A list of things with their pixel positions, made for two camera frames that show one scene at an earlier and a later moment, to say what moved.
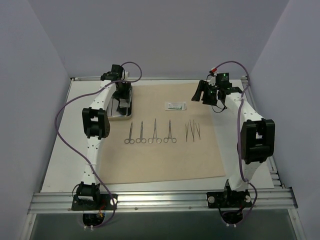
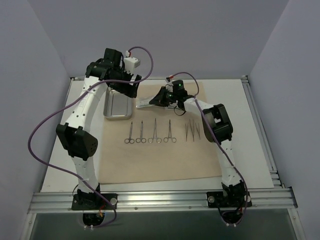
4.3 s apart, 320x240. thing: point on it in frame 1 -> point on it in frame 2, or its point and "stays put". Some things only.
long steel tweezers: x=193 y=132 stays put
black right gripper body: x=207 y=92 -> x=166 y=96
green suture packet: x=123 y=103 -> x=144 y=101
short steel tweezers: x=198 y=130 stays put
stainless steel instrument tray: x=112 y=106 stays put
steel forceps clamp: x=166 y=139 stays put
